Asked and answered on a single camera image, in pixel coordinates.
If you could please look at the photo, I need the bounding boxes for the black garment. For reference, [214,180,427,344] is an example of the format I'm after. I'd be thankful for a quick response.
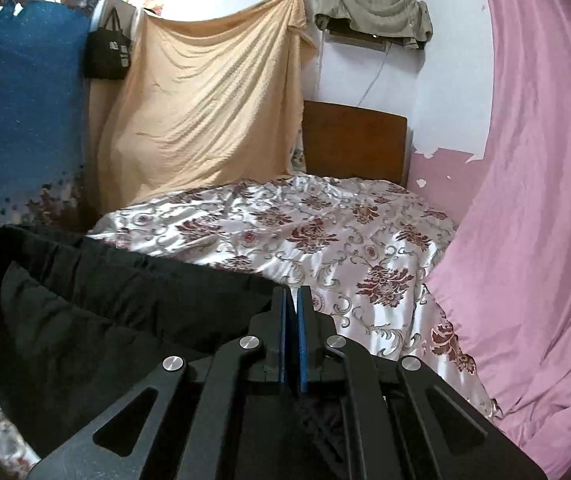
[0,224,397,480]

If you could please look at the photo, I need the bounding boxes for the floral satin bedspread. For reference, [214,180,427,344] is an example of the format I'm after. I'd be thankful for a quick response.
[0,174,497,478]

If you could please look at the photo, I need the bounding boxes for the blue floral wardrobe cover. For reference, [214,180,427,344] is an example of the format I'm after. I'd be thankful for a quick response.
[0,0,99,232]

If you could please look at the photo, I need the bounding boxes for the pink curtain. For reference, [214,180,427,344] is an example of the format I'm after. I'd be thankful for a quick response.
[427,0,571,479]

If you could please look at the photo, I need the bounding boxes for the black tote bag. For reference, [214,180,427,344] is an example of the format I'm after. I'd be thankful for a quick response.
[82,8,131,80]

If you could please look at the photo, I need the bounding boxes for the brown wooden headboard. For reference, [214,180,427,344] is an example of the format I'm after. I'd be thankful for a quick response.
[303,101,408,184]

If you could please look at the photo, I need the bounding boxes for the beige hanging cloth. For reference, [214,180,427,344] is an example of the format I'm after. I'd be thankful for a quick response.
[96,0,316,212]

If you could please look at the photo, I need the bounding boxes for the olive green hanging cloth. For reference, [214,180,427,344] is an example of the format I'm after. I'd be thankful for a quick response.
[314,0,433,50]

